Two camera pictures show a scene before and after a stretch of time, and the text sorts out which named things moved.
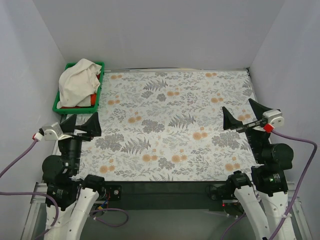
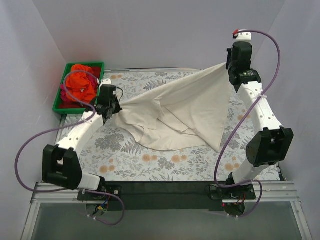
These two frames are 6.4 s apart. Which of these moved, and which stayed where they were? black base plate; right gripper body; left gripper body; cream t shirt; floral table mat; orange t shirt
Moved: orange t shirt; left gripper body; right gripper body; cream t shirt
Stayed: floral table mat; black base plate
